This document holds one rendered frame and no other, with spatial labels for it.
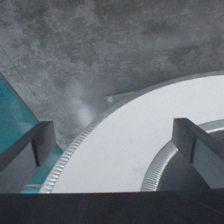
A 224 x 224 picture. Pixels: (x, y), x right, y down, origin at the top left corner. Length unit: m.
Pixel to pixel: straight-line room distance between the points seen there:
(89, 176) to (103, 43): 0.68
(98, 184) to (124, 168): 0.09
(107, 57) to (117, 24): 0.18
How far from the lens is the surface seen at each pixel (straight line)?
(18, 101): 1.39
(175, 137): 0.17
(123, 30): 0.90
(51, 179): 0.57
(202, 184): 0.87
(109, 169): 0.50
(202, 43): 0.99
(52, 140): 0.16
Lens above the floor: 0.87
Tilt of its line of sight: 48 degrees down
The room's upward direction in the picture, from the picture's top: 171 degrees counter-clockwise
